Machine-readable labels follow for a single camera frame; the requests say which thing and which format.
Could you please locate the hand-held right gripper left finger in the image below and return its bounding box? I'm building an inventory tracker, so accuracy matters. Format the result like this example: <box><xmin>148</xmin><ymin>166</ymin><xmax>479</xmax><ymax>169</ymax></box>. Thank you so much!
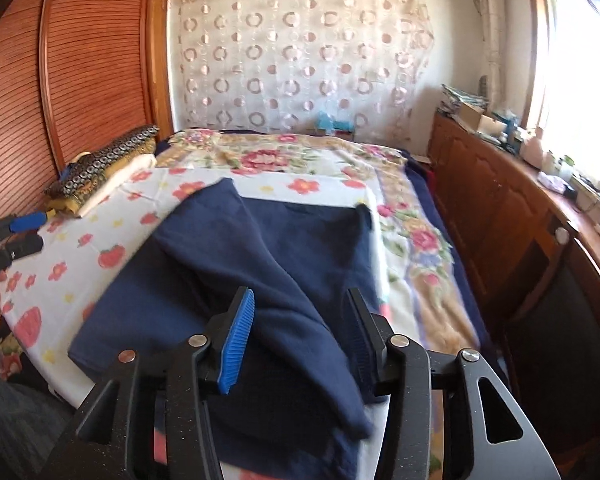
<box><xmin>45</xmin><ymin>286</ymin><xmax>257</xmax><ymax>480</ymax></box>

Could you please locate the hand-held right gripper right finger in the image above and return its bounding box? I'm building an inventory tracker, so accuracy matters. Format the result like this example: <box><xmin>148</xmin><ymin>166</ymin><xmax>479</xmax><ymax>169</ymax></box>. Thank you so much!
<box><xmin>346</xmin><ymin>287</ymin><xmax>563</xmax><ymax>480</ymax></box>

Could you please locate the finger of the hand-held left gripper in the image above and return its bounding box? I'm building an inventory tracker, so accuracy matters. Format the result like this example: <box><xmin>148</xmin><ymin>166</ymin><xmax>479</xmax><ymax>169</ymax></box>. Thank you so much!
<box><xmin>7</xmin><ymin>211</ymin><xmax>48</xmax><ymax>233</ymax></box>
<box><xmin>5</xmin><ymin>234</ymin><xmax>45</xmax><ymax>261</ymax></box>

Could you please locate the navy blue printed t-shirt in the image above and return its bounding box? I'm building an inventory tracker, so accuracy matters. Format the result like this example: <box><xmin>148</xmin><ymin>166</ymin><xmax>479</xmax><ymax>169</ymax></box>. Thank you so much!
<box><xmin>67</xmin><ymin>177</ymin><xmax>386</xmax><ymax>480</ymax></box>

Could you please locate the white strawberry print sheet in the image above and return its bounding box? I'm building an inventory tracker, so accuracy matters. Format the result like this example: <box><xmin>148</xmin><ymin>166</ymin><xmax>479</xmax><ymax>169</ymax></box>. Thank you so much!
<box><xmin>2</xmin><ymin>165</ymin><xmax>396</xmax><ymax>480</ymax></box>

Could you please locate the black gold patterned pillow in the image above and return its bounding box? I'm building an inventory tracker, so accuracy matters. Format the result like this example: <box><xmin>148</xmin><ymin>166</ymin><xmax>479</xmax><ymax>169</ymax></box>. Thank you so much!
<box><xmin>45</xmin><ymin>124</ymin><xmax>161</xmax><ymax>198</ymax></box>

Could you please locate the wooden louvered wardrobe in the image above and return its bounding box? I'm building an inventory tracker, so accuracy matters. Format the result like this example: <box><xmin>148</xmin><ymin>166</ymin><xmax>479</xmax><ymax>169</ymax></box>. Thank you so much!
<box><xmin>0</xmin><ymin>0</ymin><xmax>176</xmax><ymax>231</ymax></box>

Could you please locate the floral blanket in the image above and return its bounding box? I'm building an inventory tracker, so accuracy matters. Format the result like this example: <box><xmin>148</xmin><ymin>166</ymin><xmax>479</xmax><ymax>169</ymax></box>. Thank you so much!
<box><xmin>0</xmin><ymin>129</ymin><xmax>486</xmax><ymax>480</ymax></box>

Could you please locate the black chair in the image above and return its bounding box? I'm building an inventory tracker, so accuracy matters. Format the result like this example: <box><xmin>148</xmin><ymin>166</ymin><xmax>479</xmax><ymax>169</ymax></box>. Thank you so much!
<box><xmin>502</xmin><ymin>225</ymin><xmax>600</xmax><ymax>471</ymax></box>

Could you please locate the wooden sideboard cabinet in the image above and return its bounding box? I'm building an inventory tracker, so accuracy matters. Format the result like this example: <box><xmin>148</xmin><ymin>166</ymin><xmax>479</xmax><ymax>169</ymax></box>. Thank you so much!
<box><xmin>427</xmin><ymin>110</ymin><xmax>600</xmax><ymax>461</ymax></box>

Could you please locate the light blue toy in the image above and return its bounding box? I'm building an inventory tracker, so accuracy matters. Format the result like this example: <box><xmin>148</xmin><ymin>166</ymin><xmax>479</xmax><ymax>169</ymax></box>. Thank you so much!
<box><xmin>316</xmin><ymin>111</ymin><xmax>353</xmax><ymax>136</ymax></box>

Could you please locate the purple crumpled cloth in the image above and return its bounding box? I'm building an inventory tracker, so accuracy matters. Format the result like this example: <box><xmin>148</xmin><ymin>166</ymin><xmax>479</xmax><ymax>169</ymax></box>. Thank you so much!
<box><xmin>537</xmin><ymin>172</ymin><xmax>566</xmax><ymax>193</ymax></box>

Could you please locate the cardboard box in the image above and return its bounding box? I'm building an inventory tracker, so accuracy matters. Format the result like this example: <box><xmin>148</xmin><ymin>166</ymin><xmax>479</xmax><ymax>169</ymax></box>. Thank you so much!
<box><xmin>455</xmin><ymin>104</ymin><xmax>506</xmax><ymax>133</ymax></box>

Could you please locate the white jug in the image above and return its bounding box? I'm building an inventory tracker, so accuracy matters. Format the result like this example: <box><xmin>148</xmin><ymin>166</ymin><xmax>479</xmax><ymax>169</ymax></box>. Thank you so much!
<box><xmin>522</xmin><ymin>130</ymin><xmax>546</xmax><ymax>166</ymax></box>

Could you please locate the stack of papers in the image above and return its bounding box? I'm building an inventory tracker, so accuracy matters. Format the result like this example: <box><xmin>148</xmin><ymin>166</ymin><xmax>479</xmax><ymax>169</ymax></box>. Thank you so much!
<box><xmin>437</xmin><ymin>84</ymin><xmax>488</xmax><ymax>116</ymax></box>

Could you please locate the circle pattern sheer curtain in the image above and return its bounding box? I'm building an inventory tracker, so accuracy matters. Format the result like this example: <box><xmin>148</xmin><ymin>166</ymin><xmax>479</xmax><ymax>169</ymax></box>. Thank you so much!
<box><xmin>172</xmin><ymin>0</ymin><xmax>436</xmax><ymax>143</ymax></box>

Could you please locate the window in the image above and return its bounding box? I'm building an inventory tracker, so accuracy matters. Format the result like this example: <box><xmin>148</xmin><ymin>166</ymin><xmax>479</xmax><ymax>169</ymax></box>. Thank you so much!
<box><xmin>527</xmin><ymin>0</ymin><xmax>600</xmax><ymax>186</ymax></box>

